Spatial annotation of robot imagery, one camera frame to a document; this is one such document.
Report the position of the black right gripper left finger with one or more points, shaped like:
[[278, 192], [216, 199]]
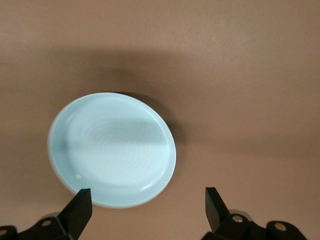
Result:
[[75, 215]]

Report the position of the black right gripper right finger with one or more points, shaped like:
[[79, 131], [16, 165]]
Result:
[[215, 212]]

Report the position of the light blue round plate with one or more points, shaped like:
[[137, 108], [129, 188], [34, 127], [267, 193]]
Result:
[[112, 155]]

